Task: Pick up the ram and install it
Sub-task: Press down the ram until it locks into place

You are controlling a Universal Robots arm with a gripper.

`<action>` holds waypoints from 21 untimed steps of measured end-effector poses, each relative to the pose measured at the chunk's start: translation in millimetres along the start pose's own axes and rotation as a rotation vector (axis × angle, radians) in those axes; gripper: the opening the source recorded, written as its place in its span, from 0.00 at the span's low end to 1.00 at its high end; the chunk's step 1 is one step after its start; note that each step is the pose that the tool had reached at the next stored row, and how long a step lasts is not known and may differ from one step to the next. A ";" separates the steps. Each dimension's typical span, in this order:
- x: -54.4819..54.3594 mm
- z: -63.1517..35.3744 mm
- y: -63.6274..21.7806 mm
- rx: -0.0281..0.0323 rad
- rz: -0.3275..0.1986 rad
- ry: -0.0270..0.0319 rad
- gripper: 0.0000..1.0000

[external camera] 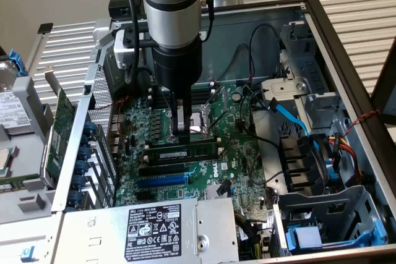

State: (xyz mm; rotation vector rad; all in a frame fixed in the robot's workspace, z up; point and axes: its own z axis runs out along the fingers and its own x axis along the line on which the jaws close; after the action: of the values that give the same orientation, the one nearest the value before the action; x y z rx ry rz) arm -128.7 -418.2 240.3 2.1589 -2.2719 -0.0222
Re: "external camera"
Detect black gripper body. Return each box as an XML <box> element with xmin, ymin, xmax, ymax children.
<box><xmin>151</xmin><ymin>37</ymin><xmax>204</xmax><ymax>101</ymax></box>

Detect green RAM stick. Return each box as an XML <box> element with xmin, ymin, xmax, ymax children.
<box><xmin>142</xmin><ymin>142</ymin><xmax>218</xmax><ymax>166</ymax></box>
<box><xmin>0</xmin><ymin>174</ymin><xmax>41</xmax><ymax>192</ymax></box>

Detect metal CPU socket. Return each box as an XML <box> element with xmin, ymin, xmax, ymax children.
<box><xmin>166</xmin><ymin>104</ymin><xmax>214</xmax><ymax>142</ymax></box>

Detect metal socket locking lever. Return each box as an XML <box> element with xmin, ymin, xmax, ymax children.
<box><xmin>205</xmin><ymin>86</ymin><xmax>226</xmax><ymax>107</ymax></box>
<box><xmin>207</xmin><ymin>109</ymin><xmax>231</xmax><ymax>132</ymax></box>

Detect long black expansion slot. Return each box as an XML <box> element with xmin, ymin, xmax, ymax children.
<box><xmin>138</xmin><ymin>164</ymin><xmax>186</xmax><ymax>177</ymax></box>

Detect green Dell motherboard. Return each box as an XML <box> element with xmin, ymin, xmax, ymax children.
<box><xmin>108</xmin><ymin>82</ymin><xmax>275</xmax><ymax>215</ymax></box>

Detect blue expansion slot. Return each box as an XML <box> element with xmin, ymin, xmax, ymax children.
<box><xmin>137</xmin><ymin>174</ymin><xmax>189</xmax><ymax>189</ymax></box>

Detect metal port block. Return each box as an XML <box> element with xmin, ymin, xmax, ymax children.
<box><xmin>108</xmin><ymin>112</ymin><xmax>126</xmax><ymax>153</ymax></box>

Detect silver chipset heatsink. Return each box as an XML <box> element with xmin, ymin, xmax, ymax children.
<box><xmin>205</xmin><ymin>183</ymin><xmax>231</xmax><ymax>200</ymax></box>

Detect black box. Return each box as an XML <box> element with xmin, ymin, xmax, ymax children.
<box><xmin>108</xmin><ymin>0</ymin><xmax>146</xmax><ymax>17</ymax></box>

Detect open PC case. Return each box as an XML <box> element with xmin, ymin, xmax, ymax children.
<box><xmin>51</xmin><ymin>0</ymin><xmax>396</xmax><ymax>264</ymax></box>

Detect blue slot retention clip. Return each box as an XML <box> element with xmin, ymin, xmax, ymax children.
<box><xmin>72</xmin><ymin>174</ymin><xmax>87</xmax><ymax>191</ymax></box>
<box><xmin>75</xmin><ymin>160</ymin><xmax>90</xmax><ymax>176</ymax></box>
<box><xmin>77</xmin><ymin>146</ymin><xmax>93</xmax><ymax>161</ymax></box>
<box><xmin>67</xmin><ymin>190</ymin><xmax>84</xmax><ymax>207</ymax></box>
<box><xmin>83</xmin><ymin>121</ymin><xmax>98</xmax><ymax>137</ymax></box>
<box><xmin>79</xmin><ymin>134</ymin><xmax>94</xmax><ymax>149</ymax></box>

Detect black fan shroud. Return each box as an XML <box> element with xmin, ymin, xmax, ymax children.
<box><xmin>278</xmin><ymin>134</ymin><xmax>337</xmax><ymax>194</ymax></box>

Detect green graphics card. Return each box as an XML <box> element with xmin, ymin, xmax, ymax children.
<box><xmin>39</xmin><ymin>65</ymin><xmax>77</xmax><ymax>188</ymax></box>

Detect silver metal disk bay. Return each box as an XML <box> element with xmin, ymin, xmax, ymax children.
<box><xmin>280</xmin><ymin>20</ymin><xmax>349</xmax><ymax>130</ymax></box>

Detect black table end cap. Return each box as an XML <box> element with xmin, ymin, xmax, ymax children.
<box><xmin>37</xmin><ymin>22</ymin><xmax>54</xmax><ymax>35</ymax></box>

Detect silver power supply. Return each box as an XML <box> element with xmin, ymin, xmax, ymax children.
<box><xmin>51</xmin><ymin>197</ymin><xmax>241</xmax><ymax>264</ymax></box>

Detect grey metal drive cage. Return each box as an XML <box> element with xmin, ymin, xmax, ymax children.
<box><xmin>273</xmin><ymin>185</ymin><xmax>390</xmax><ymax>257</ymax></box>

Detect blue plastic drive tray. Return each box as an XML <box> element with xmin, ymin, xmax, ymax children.
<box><xmin>285</xmin><ymin>219</ymin><xmax>387</xmax><ymax>254</ymax></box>

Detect silver hard disk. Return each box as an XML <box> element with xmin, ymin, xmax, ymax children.
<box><xmin>0</xmin><ymin>59</ymin><xmax>35</xmax><ymax>137</ymax></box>

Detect silver CPU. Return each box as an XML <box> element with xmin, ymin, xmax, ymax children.
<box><xmin>0</xmin><ymin>147</ymin><xmax>15</xmax><ymax>178</ymax></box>

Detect dark panel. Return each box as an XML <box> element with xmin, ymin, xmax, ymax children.
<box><xmin>370</xmin><ymin>38</ymin><xmax>396</xmax><ymax>126</ymax></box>

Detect silver metal panel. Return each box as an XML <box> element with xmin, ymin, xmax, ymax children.
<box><xmin>0</xmin><ymin>214</ymin><xmax>66</xmax><ymax>264</ymax></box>

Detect blue plastic latch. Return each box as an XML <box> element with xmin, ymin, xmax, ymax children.
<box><xmin>20</xmin><ymin>245</ymin><xmax>37</xmax><ymax>262</ymax></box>

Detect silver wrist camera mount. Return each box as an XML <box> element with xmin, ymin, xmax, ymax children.
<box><xmin>113</xmin><ymin>28</ymin><xmax>153</xmax><ymax>70</ymax></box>

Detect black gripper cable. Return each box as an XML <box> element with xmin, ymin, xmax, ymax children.
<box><xmin>200</xmin><ymin>0</ymin><xmax>217</xmax><ymax>43</ymax></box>

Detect black camera cable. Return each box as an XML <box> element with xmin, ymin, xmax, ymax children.
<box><xmin>119</xmin><ymin>0</ymin><xmax>140</xmax><ymax>85</ymax></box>

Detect looped black wire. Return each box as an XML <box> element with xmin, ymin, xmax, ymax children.
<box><xmin>248</xmin><ymin>23</ymin><xmax>283</xmax><ymax>87</ymax></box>

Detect silver drive bracket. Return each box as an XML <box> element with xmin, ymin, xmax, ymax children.
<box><xmin>260</xmin><ymin>79</ymin><xmax>310</xmax><ymax>111</ymax></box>

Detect blue SATA wire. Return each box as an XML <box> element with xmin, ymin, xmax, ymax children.
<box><xmin>269</xmin><ymin>96</ymin><xmax>322</xmax><ymax>156</ymax></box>

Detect black yellow wire bundle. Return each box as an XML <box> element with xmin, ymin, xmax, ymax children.
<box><xmin>233</xmin><ymin>211</ymin><xmax>275</xmax><ymax>262</ymax></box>

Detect red yellow power wires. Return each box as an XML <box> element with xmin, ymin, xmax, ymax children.
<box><xmin>327</xmin><ymin>132</ymin><xmax>363</xmax><ymax>186</ymax></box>

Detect red black twisted wire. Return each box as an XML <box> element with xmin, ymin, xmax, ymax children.
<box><xmin>342</xmin><ymin>108</ymin><xmax>381</xmax><ymax>137</ymax></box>

